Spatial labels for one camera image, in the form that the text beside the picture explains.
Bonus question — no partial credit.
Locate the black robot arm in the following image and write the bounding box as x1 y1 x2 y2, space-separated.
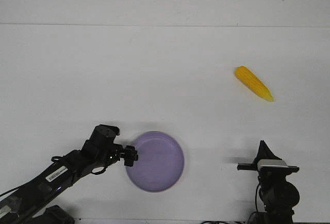
1 124 138 223
237 140 300 223

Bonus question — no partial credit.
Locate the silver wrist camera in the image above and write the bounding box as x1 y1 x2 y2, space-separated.
257 159 300 175

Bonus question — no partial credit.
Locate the yellow corn cob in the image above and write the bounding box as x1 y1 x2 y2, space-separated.
234 66 274 102

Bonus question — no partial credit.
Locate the purple round plate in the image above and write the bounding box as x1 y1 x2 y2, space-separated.
126 131 185 193

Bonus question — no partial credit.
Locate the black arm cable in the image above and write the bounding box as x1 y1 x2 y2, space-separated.
0 155 109 199
247 184 262 222

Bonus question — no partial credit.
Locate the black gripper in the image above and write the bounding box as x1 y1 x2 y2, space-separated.
89 124 138 167
237 139 289 183

